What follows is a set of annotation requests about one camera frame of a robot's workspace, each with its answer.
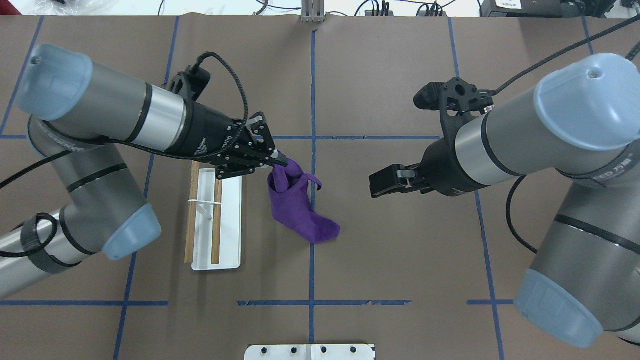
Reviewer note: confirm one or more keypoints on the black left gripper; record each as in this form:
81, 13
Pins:
206, 134

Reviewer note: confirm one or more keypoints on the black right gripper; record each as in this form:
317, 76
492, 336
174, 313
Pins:
444, 167

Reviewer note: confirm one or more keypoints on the purple towel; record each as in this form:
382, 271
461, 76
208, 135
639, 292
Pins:
291, 204

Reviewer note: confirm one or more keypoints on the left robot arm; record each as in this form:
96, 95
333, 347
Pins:
80, 110

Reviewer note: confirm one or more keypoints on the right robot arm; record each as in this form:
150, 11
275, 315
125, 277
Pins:
581, 122

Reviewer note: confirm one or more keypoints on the white rack base tray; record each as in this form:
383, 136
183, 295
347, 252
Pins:
231, 223

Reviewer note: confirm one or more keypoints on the wooden rack bar upper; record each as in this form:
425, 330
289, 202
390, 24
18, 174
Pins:
216, 222

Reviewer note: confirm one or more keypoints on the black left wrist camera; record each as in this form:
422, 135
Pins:
190, 83

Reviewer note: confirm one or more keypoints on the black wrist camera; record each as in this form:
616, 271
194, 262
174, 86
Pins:
456, 95
190, 83

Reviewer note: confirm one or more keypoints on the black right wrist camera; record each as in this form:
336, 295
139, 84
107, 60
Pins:
456, 95

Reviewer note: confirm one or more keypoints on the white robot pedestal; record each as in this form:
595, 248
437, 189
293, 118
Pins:
347, 351

